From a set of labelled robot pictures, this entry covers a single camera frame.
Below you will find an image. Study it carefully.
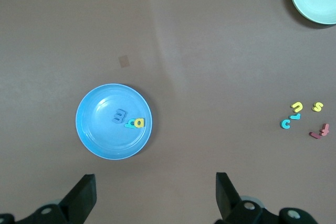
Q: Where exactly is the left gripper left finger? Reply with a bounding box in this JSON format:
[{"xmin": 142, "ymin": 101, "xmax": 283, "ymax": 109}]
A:
[{"xmin": 0, "ymin": 173, "xmax": 98, "ymax": 224}]

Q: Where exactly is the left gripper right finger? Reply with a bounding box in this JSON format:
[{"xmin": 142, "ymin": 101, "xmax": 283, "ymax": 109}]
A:
[{"xmin": 214, "ymin": 172, "xmax": 319, "ymax": 224}]

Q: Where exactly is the teal foam letter b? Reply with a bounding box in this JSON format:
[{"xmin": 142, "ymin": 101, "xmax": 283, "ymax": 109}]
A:
[{"xmin": 123, "ymin": 118, "xmax": 137, "ymax": 130}]

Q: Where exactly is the blue foam letter m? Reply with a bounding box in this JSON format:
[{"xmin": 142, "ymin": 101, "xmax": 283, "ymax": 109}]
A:
[{"xmin": 111, "ymin": 108, "xmax": 128, "ymax": 124}]

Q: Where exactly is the blue plate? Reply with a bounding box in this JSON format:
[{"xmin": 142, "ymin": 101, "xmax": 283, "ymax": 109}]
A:
[{"xmin": 75, "ymin": 83, "xmax": 153, "ymax": 161}]

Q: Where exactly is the red foam letter f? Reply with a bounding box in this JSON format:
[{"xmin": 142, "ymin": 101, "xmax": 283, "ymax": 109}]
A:
[{"xmin": 319, "ymin": 123, "xmax": 330, "ymax": 137}]

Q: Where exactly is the yellow foam letter u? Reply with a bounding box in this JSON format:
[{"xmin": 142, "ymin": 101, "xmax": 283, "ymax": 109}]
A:
[{"xmin": 290, "ymin": 101, "xmax": 305, "ymax": 113}]

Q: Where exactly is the brown square tape patch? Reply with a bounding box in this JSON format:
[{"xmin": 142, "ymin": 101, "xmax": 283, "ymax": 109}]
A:
[{"xmin": 118, "ymin": 55, "xmax": 131, "ymax": 68}]

